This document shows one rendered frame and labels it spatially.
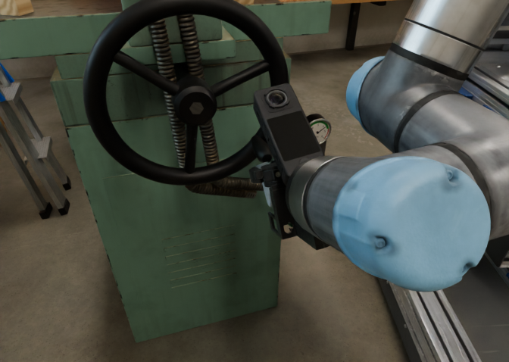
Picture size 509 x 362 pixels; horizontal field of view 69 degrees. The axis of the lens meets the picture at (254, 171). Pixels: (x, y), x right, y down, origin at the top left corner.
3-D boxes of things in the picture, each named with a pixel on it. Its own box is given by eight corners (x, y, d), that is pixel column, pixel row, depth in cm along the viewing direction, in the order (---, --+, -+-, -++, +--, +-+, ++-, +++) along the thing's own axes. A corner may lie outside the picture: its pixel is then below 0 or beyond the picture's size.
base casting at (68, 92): (61, 128, 67) (45, 80, 62) (85, 42, 112) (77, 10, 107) (291, 99, 77) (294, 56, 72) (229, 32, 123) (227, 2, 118)
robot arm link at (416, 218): (519, 277, 21) (384, 322, 19) (403, 233, 32) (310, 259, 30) (500, 141, 20) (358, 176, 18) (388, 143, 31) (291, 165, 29)
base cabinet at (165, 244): (133, 345, 107) (60, 129, 67) (129, 216, 153) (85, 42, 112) (279, 307, 118) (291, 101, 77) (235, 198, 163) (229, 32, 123)
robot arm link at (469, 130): (503, 79, 31) (388, 104, 29) (651, 145, 23) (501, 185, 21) (477, 156, 36) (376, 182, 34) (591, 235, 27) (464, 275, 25)
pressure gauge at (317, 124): (301, 155, 78) (304, 120, 74) (295, 146, 81) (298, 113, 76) (329, 151, 80) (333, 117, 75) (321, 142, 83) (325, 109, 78)
